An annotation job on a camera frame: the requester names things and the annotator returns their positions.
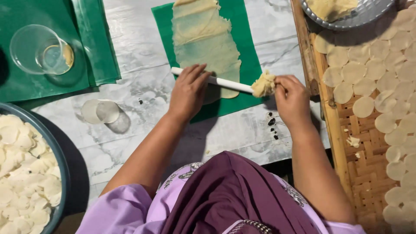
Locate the person's left hand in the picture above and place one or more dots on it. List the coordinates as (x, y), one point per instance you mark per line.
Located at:
(187, 97)

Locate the person's right hand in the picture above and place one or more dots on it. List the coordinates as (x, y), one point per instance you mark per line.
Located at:
(294, 104)

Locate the person's right fingers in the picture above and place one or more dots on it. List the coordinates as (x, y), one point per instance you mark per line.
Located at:
(282, 86)

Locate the lump of pale dough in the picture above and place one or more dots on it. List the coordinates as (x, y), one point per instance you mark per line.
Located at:
(262, 85)

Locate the white rolling pin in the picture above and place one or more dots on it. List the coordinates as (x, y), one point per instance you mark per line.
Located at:
(227, 84)

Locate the green plastic sheet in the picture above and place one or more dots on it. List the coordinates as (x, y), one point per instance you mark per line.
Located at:
(250, 65)

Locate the rolled thin dough sheet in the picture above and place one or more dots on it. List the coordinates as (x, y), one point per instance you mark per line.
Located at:
(208, 42)

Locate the small dough scrap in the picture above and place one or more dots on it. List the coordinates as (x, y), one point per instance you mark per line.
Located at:
(353, 141)

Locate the dough slab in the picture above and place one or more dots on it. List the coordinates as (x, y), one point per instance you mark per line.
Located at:
(331, 9)

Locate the spread of drying dough discs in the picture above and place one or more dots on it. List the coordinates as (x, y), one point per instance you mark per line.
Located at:
(373, 68)

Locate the silver metal tray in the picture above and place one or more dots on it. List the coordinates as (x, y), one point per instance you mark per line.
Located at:
(367, 19)

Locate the woven bamboo tray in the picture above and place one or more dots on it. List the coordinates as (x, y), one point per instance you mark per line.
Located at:
(364, 169)

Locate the purple headscarf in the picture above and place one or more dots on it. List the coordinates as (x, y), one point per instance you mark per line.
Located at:
(234, 195)

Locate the beaded brooch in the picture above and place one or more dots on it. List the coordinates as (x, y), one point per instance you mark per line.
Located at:
(258, 226)

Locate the clear plastic cup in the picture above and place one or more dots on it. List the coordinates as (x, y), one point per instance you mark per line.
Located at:
(100, 112)
(26, 48)

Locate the stack of green plastic sheets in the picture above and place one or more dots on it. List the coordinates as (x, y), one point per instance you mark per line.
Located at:
(92, 48)

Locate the lilac patterned garment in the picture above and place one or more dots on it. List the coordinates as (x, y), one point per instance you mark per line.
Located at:
(123, 211)

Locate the blue round basin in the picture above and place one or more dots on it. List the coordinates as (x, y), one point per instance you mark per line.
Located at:
(62, 162)

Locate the pile of cut dough discs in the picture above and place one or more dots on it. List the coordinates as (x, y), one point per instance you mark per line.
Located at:
(26, 175)

